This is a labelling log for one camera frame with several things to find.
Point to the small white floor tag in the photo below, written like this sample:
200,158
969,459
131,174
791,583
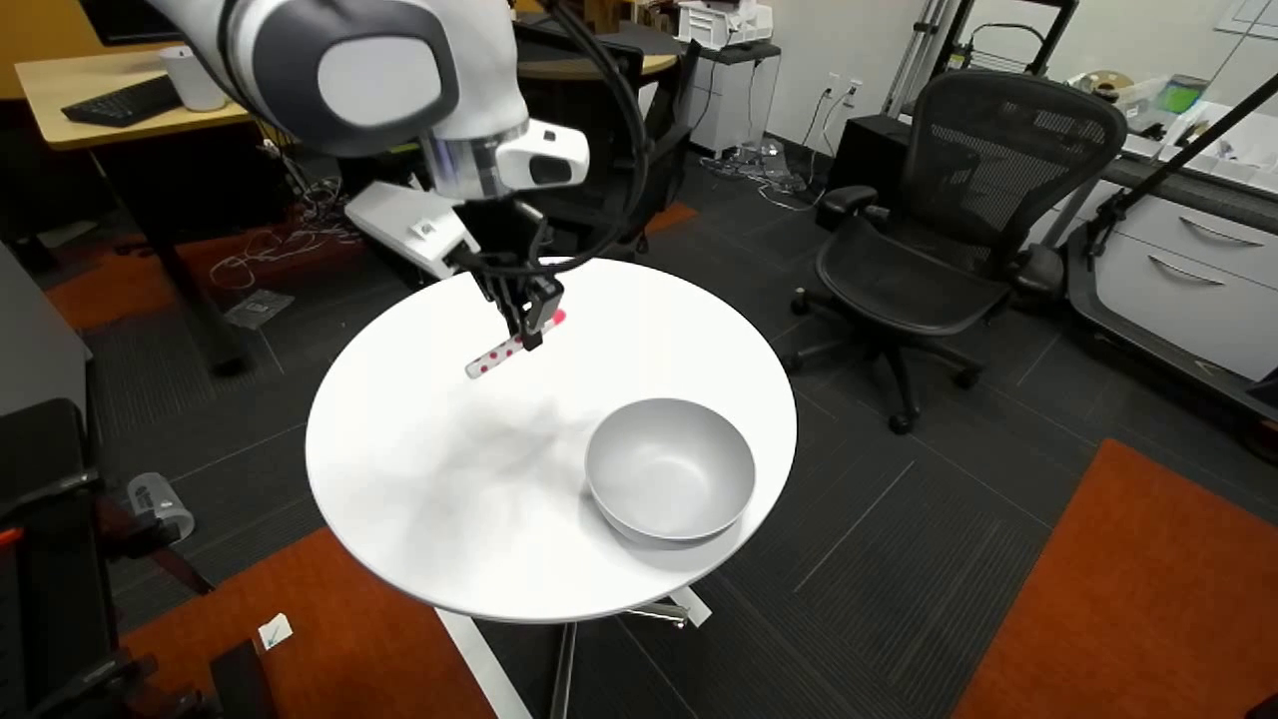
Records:
275,634

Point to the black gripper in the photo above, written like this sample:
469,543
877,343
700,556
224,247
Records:
507,239

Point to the green small item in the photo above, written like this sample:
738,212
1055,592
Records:
1182,94

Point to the small white cabinet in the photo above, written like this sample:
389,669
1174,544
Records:
732,103

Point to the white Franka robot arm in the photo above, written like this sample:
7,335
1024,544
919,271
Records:
344,73

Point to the black keyboard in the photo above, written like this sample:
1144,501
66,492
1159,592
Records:
122,103

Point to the black box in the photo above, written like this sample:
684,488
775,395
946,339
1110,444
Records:
873,152

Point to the white boxes stack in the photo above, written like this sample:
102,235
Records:
724,23

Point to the wooden desk with black legs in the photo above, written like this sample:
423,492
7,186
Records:
41,82

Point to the white flat rectangular device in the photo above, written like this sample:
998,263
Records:
400,220

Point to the grey floor plate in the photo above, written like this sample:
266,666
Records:
259,310

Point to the metal table legs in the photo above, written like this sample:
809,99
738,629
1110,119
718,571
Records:
485,666

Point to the black mesh office chair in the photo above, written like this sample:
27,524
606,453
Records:
934,267

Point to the black tripod stand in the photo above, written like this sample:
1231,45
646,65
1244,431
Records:
934,34

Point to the white drawer cabinet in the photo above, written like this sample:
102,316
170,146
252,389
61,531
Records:
1186,287

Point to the black robot mounting stand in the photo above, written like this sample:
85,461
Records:
55,575

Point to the black diagonal pole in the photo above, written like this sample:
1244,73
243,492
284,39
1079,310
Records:
1174,163

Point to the grey round bowl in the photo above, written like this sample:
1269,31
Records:
674,471

